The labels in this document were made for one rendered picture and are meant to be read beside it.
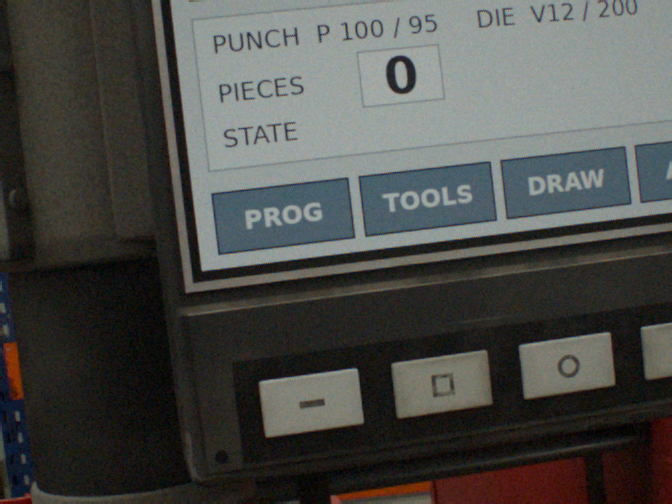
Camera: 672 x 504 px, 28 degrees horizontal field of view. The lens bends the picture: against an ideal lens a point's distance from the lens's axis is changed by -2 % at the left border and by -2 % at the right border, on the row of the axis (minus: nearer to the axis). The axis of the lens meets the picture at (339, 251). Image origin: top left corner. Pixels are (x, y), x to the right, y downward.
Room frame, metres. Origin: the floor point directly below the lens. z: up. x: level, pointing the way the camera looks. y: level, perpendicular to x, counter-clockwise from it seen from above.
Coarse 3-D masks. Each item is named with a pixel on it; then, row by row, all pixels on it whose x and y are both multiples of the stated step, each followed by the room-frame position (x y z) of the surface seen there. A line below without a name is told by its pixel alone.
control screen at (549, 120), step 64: (192, 0) 0.50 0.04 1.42; (256, 0) 0.50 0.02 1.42; (320, 0) 0.50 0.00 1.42; (384, 0) 0.51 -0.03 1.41; (448, 0) 0.51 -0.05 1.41; (512, 0) 0.52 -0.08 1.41; (576, 0) 0.52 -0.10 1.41; (640, 0) 0.52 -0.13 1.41; (192, 64) 0.50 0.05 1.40; (256, 64) 0.50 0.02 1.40; (320, 64) 0.50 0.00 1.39; (448, 64) 0.51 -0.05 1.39; (512, 64) 0.51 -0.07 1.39; (576, 64) 0.52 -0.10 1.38; (640, 64) 0.52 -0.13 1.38; (192, 128) 0.50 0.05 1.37; (256, 128) 0.50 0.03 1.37; (320, 128) 0.50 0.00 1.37; (384, 128) 0.51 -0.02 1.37; (448, 128) 0.51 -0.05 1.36; (512, 128) 0.51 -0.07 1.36; (576, 128) 0.52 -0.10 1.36; (640, 128) 0.52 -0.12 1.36; (256, 192) 0.50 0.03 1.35; (320, 192) 0.50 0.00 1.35; (384, 192) 0.51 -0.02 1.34; (448, 192) 0.51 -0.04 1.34; (512, 192) 0.51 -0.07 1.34; (576, 192) 0.52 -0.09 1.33; (640, 192) 0.52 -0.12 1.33; (256, 256) 0.50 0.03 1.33; (320, 256) 0.50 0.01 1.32
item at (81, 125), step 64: (0, 0) 0.60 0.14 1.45; (64, 0) 0.60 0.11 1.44; (0, 64) 0.59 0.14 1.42; (64, 64) 0.60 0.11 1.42; (128, 64) 0.60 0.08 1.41; (0, 128) 0.59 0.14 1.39; (64, 128) 0.60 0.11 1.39; (128, 128) 0.60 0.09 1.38; (0, 192) 0.59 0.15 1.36; (64, 192) 0.60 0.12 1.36; (128, 192) 0.60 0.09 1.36; (0, 256) 0.59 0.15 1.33; (64, 256) 0.60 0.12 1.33; (128, 256) 0.60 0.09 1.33; (64, 320) 0.61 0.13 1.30; (128, 320) 0.61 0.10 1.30; (64, 384) 0.61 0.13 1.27; (128, 384) 0.61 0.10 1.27; (64, 448) 0.61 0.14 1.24; (128, 448) 0.60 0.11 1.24
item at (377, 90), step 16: (400, 48) 0.51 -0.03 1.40; (416, 48) 0.51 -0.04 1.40; (432, 48) 0.51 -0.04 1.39; (368, 64) 0.51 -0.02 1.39; (384, 64) 0.51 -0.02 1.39; (400, 64) 0.51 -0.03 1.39; (416, 64) 0.51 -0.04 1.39; (432, 64) 0.51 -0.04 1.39; (368, 80) 0.51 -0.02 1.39; (384, 80) 0.51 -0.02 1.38; (400, 80) 0.51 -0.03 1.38; (416, 80) 0.51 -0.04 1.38; (432, 80) 0.51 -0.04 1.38; (368, 96) 0.51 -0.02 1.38; (384, 96) 0.51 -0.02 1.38; (400, 96) 0.51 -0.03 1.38; (416, 96) 0.51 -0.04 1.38; (432, 96) 0.51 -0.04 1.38
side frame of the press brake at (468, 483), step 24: (600, 456) 1.05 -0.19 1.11; (624, 456) 0.98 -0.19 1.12; (648, 456) 0.93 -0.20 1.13; (432, 480) 1.72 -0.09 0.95; (456, 480) 1.59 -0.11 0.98; (480, 480) 1.46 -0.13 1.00; (504, 480) 1.35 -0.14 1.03; (528, 480) 1.26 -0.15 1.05; (552, 480) 1.18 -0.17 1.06; (576, 480) 1.11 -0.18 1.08; (600, 480) 1.05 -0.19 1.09; (624, 480) 0.99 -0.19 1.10; (648, 480) 0.94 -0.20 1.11
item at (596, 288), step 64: (128, 0) 0.53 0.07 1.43; (192, 192) 0.50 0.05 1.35; (192, 256) 0.50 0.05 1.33; (384, 256) 0.51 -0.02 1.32; (448, 256) 0.51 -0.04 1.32; (512, 256) 0.51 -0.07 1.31; (576, 256) 0.52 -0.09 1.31; (640, 256) 0.52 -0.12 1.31; (192, 320) 0.49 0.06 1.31; (256, 320) 0.50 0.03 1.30; (320, 320) 0.50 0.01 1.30; (384, 320) 0.50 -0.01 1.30; (448, 320) 0.51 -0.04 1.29; (512, 320) 0.51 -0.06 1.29; (576, 320) 0.51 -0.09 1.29; (640, 320) 0.52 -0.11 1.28; (192, 384) 0.49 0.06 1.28; (256, 384) 0.49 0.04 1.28; (320, 384) 0.50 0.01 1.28; (384, 384) 0.50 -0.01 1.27; (448, 384) 0.50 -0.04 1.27; (512, 384) 0.51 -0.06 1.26; (576, 384) 0.51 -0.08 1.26; (640, 384) 0.52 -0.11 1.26; (192, 448) 0.49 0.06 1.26; (256, 448) 0.49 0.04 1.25; (320, 448) 0.50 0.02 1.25; (384, 448) 0.50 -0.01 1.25; (448, 448) 0.51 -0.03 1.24
